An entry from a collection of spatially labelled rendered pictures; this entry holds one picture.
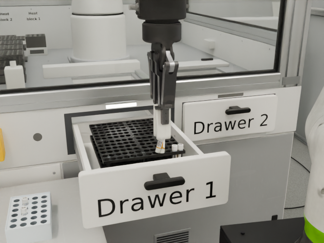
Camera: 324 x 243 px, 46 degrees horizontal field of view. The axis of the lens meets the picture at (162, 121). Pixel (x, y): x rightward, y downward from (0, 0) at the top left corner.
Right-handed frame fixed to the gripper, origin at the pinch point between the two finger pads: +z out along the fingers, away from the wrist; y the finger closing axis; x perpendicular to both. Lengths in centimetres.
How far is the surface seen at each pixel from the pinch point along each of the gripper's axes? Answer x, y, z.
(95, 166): -13.2, -10.2, 13.1
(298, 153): 157, -152, 96
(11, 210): -31.7, -3.3, 17.3
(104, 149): -11.4, -4.9, 6.8
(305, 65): 176, -181, 34
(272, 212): 46, -23, 46
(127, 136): -5.2, -10.2, 6.7
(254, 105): 34.5, -20.9, 6.0
